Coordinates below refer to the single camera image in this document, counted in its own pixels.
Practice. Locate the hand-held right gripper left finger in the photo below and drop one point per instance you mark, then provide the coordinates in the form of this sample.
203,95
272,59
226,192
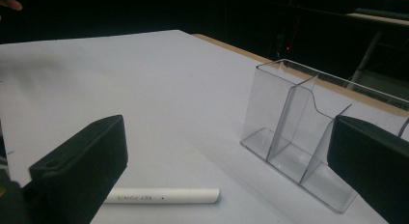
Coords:
83,166

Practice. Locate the white marker pen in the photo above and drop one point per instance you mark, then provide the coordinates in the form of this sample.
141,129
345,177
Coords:
167,196

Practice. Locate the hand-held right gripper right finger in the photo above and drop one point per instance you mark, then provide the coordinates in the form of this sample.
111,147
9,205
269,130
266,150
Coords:
369,162

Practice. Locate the clear acrylic pen holder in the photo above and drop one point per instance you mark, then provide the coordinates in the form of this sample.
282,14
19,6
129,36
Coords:
289,134

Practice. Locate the metal stand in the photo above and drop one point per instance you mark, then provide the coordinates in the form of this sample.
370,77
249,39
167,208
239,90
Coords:
366,58

